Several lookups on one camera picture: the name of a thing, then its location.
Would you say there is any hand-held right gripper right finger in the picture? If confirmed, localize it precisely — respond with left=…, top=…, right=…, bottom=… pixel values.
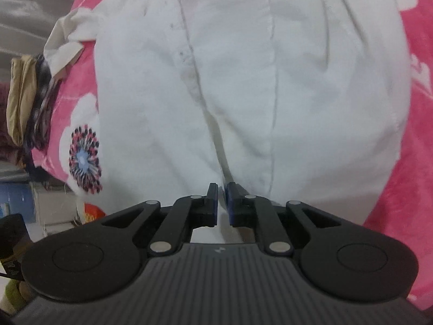
left=226, top=182, right=342, bottom=257

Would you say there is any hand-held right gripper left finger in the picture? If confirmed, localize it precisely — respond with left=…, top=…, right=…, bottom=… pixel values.
left=98, top=183, right=218, bottom=257

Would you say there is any white button shirt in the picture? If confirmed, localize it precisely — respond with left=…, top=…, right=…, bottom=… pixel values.
left=44, top=0, right=411, bottom=244

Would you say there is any blue box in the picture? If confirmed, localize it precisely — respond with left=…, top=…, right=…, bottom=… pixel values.
left=0, top=182, right=36, bottom=224

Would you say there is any orange packet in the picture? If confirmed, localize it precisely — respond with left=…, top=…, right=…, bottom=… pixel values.
left=83, top=202, right=106, bottom=225

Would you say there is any folded plaid garment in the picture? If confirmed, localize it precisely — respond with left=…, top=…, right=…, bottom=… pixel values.
left=24, top=53, right=60, bottom=151

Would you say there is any folded beige garment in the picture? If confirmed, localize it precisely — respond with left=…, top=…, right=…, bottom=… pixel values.
left=6, top=56, right=38, bottom=144

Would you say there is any white curtain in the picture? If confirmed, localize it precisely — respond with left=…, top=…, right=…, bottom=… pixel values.
left=0, top=0, right=88, bottom=85

